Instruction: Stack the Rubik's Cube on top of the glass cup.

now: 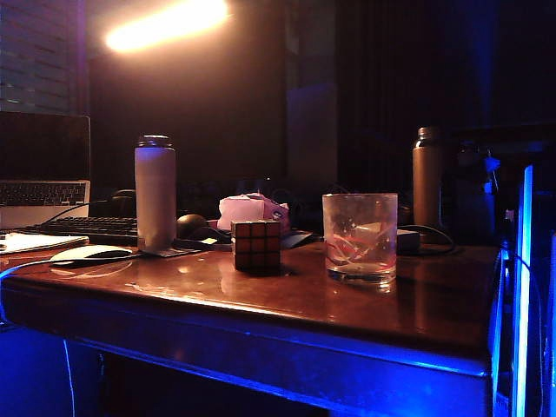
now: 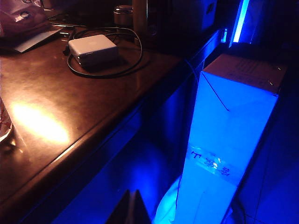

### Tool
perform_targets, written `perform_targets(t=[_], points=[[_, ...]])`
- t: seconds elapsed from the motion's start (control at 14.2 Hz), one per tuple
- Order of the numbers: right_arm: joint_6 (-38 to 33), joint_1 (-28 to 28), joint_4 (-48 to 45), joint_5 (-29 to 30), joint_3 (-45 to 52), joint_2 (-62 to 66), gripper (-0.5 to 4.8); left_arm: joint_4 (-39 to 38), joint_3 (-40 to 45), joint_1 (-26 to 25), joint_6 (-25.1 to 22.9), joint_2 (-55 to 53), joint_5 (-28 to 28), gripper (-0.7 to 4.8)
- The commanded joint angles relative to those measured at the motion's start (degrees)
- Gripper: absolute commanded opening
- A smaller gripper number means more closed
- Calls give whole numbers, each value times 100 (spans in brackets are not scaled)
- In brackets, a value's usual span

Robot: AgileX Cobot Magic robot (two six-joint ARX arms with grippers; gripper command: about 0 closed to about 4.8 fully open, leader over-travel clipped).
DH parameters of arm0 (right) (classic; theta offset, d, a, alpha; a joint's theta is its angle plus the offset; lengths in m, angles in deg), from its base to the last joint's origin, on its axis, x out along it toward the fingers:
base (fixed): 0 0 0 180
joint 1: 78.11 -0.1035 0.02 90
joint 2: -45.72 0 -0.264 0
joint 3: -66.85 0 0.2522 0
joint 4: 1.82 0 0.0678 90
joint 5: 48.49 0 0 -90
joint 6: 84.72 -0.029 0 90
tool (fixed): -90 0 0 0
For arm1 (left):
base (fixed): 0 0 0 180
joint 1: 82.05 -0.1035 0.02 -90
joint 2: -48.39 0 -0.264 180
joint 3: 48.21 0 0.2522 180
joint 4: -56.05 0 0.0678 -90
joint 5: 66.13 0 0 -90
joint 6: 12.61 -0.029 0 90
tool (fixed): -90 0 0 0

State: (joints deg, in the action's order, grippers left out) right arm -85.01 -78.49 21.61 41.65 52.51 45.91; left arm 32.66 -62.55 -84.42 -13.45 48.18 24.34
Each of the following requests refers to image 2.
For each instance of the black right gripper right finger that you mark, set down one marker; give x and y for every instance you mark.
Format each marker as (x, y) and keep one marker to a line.
(141, 210)

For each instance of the glowing blue light strip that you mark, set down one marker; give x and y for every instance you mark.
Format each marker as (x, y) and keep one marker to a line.
(240, 21)

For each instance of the white plastic bag on floor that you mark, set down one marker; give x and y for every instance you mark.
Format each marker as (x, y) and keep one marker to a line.
(167, 205)

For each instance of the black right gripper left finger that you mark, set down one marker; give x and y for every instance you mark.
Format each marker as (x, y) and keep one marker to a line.
(123, 210)

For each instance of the tall cardboard box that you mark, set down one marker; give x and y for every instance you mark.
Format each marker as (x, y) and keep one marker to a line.
(224, 130)

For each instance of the printed clear glass cup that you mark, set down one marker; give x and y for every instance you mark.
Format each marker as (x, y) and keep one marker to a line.
(4, 123)

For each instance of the crinkled printed plastic bag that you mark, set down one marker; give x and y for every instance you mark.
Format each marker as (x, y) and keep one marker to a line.
(21, 16)

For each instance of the small silver metal canister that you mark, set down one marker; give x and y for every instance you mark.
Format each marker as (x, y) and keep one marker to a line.
(122, 15)

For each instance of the white power adapter brick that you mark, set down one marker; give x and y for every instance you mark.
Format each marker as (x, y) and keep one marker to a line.
(93, 50)

